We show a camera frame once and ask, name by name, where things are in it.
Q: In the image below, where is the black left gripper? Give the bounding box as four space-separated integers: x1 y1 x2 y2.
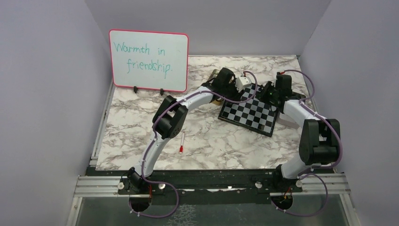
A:
221 80 244 105

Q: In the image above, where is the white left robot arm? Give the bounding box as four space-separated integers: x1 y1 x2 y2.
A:
127 67 243 194

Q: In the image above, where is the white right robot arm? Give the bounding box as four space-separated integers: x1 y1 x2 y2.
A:
256 71 343 192

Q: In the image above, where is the gold tin tray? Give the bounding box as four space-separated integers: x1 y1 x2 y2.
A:
207 69 220 81

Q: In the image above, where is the black and silver chessboard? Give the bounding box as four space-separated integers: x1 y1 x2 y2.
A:
218 98 278 137

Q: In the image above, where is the pink tin tray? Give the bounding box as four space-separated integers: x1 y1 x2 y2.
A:
276 112 300 129

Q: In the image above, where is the white and red marker pen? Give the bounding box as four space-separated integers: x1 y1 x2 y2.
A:
179 132 185 154

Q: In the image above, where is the pink framed whiteboard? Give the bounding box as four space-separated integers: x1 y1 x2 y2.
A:
108 29 189 92

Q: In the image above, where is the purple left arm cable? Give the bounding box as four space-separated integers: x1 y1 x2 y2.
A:
128 71 259 219

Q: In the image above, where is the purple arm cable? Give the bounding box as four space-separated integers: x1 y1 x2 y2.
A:
271 69 343 218
128 71 259 219

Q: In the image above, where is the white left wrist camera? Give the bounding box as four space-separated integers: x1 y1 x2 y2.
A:
235 76 252 92

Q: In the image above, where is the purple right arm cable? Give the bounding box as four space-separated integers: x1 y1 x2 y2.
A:
271 69 343 218

